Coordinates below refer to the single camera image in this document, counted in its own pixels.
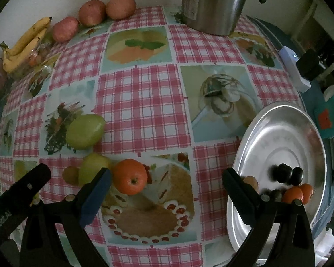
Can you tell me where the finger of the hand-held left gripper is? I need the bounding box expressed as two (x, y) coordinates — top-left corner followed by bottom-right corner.
(6, 164), (51, 214)

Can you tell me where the blue tablecloth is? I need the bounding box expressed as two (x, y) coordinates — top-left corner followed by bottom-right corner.
(245, 15), (334, 240)

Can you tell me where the red potato near wall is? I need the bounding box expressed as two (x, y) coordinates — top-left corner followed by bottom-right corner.
(106, 0), (137, 20)

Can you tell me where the brown fruit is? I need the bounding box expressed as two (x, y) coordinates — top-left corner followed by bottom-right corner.
(241, 176), (259, 194)

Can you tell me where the black power adapter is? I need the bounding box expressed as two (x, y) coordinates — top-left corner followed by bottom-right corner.
(296, 49), (327, 81)

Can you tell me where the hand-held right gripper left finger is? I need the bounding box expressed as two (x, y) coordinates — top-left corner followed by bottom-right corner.
(19, 167), (113, 267)

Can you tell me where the clear plastic container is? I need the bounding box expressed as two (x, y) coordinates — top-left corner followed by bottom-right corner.
(8, 37), (59, 80)

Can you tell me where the red potato middle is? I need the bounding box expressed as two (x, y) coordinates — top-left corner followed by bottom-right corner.
(78, 0), (106, 27)

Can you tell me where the large green fruit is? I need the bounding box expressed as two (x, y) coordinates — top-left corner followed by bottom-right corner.
(65, 114), (106, 149)

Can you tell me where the round steel plate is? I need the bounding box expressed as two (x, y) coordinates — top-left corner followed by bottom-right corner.
(226, 101), (327, 252)

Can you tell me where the dark plum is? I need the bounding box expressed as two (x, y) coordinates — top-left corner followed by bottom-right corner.
(291, 167), (304, 186)
(272, 164), (293, 183)

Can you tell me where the white power strip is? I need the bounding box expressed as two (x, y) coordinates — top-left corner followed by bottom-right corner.
(278, 47), (312, 93)

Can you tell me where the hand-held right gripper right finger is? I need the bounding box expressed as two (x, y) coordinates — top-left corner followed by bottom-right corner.
(222, 168), (316, 267)

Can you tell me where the pink checkered tablecloth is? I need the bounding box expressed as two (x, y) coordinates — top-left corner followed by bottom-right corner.
(0, 5), (309, 267)

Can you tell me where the green pear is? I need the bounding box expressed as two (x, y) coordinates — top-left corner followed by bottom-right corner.
(78, 153), (113, 185)

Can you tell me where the orange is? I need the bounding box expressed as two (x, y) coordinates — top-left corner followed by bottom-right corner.
(300, 183), (314, 205)
(282, 186), (304, 205)

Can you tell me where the bunch of bananas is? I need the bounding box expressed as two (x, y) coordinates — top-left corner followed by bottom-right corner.
(0, 17), (53, 73)

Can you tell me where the red orange apple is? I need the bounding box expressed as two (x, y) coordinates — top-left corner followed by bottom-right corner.
(112, 158), (149, 196)

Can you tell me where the small green-brown fruit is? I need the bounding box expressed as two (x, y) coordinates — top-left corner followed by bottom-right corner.
(62, 166), (80, 184)

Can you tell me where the steel thermos jug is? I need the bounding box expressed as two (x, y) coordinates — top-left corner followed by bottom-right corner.
(181, 0), (276, 36)

